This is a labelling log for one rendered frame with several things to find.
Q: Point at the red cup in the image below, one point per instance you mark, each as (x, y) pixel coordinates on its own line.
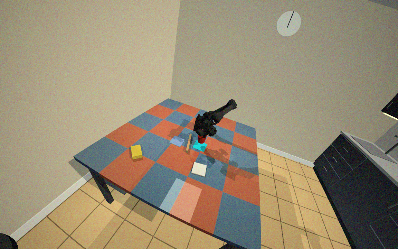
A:
(201, 140)

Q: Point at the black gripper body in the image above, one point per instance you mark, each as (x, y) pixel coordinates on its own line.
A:
(202, 132)

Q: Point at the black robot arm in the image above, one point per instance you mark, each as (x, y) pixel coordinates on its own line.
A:
(208, 117)

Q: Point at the cream flat square block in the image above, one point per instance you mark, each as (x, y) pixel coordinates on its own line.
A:
(199, 169)

